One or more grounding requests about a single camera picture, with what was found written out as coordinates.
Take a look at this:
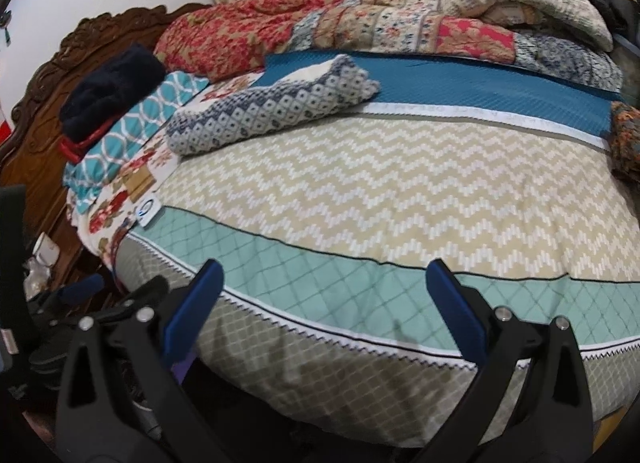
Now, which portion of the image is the white fleece patterned garment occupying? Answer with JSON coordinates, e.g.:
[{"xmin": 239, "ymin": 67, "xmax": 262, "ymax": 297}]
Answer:
[{"xmin": 165, "ymin": 54, "xmax": 381, "ymax": 156}]

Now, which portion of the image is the zigzag patterned mattress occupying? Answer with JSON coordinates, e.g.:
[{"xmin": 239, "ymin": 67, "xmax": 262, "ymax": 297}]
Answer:
[{"xmin": 115, "ymin": 105, "xmax": 639, "ymax": 447}]

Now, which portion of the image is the teal white patterned pillow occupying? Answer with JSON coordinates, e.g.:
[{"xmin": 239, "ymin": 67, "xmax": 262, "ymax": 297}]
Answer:
[{"xmin": 63, "ymin": 71, "xmax": 209, "ymax": 215}]

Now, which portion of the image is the carved dark wooden headboard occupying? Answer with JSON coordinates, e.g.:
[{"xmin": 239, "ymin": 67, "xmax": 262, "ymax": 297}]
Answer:
[{"xmin": 1, "ymin": 2, "xmax": 204, "ymax": 287}]

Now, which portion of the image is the orange brown knitted cloth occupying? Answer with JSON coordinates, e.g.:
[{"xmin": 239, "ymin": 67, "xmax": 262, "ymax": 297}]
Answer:
[{"xmin": 608, "ymin": 101, "xmax": 640, "ymax": 186}]

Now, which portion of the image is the dark navy folded garment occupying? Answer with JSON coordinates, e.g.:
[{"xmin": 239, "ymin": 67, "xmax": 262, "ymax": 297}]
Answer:
[{"xmin": 60, "ymin": 42, "xmax": 166, "ymax": 143}]

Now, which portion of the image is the teal blue bed mat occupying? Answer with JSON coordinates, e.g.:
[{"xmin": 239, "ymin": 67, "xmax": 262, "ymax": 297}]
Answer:
[{"xmin": 254, "ymin": 49, "xmax": 624, "ymax": 139}]

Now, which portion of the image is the red patchwork quilt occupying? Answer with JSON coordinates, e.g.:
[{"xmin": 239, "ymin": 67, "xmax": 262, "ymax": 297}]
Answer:
[{"xmin": 154, "ymin": 0, "xmax": 623, "ymax": 92}]

